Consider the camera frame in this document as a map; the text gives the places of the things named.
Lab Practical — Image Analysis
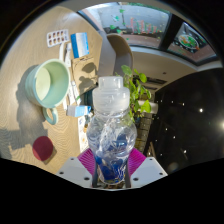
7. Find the pill blister pack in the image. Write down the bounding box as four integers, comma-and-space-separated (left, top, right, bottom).
45, 28, 70, 48

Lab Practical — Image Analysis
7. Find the group of ceiling lights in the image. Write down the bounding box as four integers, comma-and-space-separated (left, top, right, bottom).
159, 96, 224, 168

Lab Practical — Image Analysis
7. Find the printed white leaflet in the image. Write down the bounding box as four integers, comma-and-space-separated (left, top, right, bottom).
77, 114, 89, 153

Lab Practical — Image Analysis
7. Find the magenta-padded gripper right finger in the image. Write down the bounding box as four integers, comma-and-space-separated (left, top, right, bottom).
125, 148, 169, 188

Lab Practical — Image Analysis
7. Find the clear blue-label drink bottle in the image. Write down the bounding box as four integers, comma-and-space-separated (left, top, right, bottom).
85, 75, 138, 186

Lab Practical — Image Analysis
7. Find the round wreath window decal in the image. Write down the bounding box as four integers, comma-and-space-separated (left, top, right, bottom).
178, 33, 201, 52

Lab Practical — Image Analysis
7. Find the flat round red coaster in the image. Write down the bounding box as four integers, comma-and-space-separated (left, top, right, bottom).
32, 135, 55, 162

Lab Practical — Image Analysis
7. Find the christmas tree window decal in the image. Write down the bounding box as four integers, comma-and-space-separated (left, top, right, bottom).
128, 16, 159, 36

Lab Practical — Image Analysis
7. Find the flat blue white box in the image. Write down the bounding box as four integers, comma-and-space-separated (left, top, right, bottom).
69, 31, 90, 59

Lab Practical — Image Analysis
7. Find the green potted plant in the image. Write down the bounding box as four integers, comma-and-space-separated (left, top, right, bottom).
114, 64, 153, 124

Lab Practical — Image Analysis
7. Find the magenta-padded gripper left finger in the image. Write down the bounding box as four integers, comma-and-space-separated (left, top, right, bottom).
55, 148, 98, 188

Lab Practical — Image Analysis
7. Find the white green ointment tube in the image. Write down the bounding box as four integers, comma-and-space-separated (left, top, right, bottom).
63, 43, 73, 68

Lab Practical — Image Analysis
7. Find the small blue white carton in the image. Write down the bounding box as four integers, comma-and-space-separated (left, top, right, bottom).
65, 104, 93, 118

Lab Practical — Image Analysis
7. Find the dark-framed window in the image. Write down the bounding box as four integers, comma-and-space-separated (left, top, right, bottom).
78, 2, 221, 66

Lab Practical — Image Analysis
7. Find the pale green mug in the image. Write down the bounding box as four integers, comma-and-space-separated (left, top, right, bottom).
24, 58, 72, 126

